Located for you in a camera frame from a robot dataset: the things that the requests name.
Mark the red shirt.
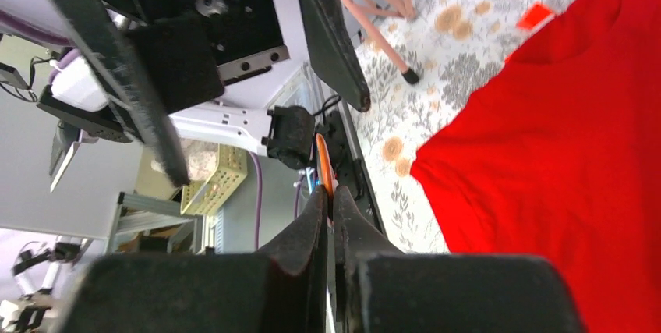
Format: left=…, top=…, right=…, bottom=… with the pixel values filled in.
left=411, top=0, right=660, bottom=332

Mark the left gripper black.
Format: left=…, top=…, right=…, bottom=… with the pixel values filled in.
left=49, top=0, right=371, bottom=186

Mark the yellow perforated basket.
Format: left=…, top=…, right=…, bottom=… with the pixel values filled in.
left=180, top=139, right=248, bottom=216

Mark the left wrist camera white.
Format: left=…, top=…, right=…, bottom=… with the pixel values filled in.
left=37, top=50, right=132, bottom=144

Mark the small red toy block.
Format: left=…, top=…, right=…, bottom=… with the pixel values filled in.
left=516, top=2, right=556, bottom=31

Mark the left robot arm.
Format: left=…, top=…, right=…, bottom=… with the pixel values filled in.
left=1, top=0, right=370, bottom=186

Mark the floral table mat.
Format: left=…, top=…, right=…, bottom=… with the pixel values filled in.
left=351, top=0, right=574, bottom=253

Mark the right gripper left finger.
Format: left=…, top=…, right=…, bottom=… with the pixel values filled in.
left=59, top=186, right=329, bottom=332

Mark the round orange white brooch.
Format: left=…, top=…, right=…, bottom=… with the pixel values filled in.
left=315, top=133, right=337, bottom=227

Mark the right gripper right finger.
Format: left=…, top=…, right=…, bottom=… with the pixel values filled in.
left=333, top=186, right=586, bottom=332

